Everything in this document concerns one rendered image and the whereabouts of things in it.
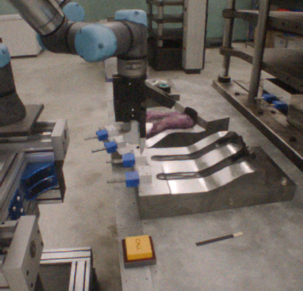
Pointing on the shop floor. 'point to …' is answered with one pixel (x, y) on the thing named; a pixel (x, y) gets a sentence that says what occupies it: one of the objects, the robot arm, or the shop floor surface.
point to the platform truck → (217, 38)
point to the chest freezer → (18, 36)
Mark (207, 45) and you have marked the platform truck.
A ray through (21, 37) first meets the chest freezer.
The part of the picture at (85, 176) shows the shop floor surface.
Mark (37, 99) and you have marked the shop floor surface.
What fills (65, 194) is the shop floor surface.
